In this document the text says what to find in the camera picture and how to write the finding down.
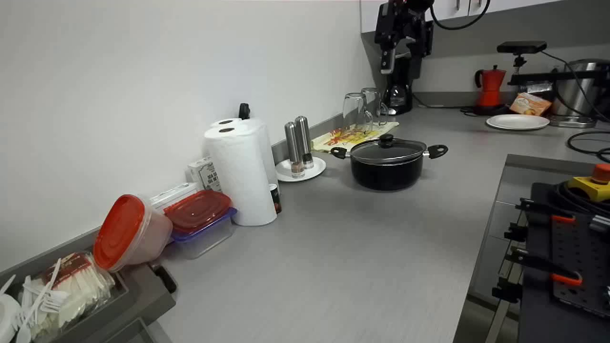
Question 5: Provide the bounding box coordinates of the rectangular container red lid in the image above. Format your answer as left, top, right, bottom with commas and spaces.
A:
164, 190, 238, 261

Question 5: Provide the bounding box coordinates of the red moka pot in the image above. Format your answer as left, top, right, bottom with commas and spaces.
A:
474, 65, 508, 108

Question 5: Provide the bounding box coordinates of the white plate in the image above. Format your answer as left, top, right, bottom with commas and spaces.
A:
486, 114, 550, 131

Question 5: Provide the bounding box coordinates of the steel pepper grinder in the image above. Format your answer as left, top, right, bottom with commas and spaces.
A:
285, 121, 305, 179

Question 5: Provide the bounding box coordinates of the black and orange clamp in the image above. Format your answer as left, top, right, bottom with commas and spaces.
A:
503, 197, 578, 243
491, 247, 585, 304

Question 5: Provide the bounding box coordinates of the heap of white plastic forks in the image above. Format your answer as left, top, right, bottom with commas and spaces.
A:
13, 258, 70, 343

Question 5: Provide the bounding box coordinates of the small dark can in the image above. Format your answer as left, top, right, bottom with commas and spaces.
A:
269, 183, 283, 214

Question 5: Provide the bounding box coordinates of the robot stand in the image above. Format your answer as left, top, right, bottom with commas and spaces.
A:
484, 182, 610, 343

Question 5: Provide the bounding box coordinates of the clear container white lid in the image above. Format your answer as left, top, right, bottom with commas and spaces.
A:
150, 182, 200, 211

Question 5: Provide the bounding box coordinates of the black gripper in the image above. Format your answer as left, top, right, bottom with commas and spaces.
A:
375, 0, 435, 80

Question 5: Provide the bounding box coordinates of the round container red lid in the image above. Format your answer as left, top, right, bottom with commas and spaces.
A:
92, 193, 173, 272

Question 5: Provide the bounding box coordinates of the stack of white plates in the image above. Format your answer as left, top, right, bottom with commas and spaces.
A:
0, 293, 22, 343

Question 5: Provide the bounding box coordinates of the clear drinking glass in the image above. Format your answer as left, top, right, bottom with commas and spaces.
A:
361, 87, 390, 126
342, 92, 374, 132

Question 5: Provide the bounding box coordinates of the black coffee maker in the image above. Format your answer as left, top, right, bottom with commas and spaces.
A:
383, 53, 423, 116

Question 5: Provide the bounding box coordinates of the white carton box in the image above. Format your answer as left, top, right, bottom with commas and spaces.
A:
187, 156, 223, 192

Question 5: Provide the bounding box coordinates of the white paper towel roll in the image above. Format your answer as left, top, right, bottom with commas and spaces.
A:
210, 117, 280, 187
204, 123, 278, 227

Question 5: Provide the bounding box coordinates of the small white saucer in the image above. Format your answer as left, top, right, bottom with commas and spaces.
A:
275, 156, 327, 182

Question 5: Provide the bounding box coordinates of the stainless steel cooker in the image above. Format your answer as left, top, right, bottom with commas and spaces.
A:
547, 59, 610, 129

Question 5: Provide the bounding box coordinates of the black cooking pot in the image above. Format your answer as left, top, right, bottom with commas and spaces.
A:
330, 143, 449, 192

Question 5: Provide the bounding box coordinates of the camera on mount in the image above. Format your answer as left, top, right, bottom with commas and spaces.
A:
497, 40, 610, 87

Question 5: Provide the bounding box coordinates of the grey tray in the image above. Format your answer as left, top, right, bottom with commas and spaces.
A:
0, 227, 178, 343

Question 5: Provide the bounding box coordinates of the bag of plastic cutlery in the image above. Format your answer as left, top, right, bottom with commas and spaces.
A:
29, 252, 116, 336

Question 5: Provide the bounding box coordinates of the black cable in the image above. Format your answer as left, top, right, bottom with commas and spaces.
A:
566, 131, 610, 163
412, 92, 478, 116

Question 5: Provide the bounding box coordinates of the yellow emergency stop button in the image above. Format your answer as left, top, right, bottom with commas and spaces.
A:
567, 163, 610, 202

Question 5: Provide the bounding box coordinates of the orange tea box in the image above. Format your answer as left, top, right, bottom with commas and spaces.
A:
509, 92, 553, 117

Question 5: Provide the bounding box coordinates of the yellow patterned kitchen towel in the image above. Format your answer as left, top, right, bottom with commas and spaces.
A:
311, 121, 400, 153

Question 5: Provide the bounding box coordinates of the steel salt grinder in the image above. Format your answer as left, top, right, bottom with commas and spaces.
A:
295, 116, 315, 170

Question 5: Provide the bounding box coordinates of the glass pot lid black knob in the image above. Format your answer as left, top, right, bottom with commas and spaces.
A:
350, 133, 428, 165

